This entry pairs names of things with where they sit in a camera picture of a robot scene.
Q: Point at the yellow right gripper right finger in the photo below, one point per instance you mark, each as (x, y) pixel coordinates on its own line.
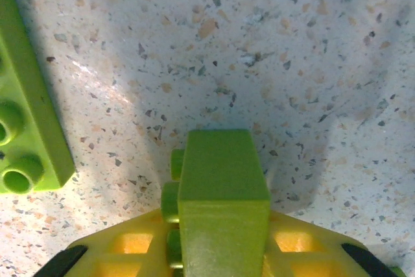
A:
(308, 254)

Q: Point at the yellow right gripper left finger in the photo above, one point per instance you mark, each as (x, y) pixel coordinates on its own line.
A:
(123, 251)

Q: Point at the green lego brick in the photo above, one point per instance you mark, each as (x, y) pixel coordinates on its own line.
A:
(26, 95)
(220, 192)

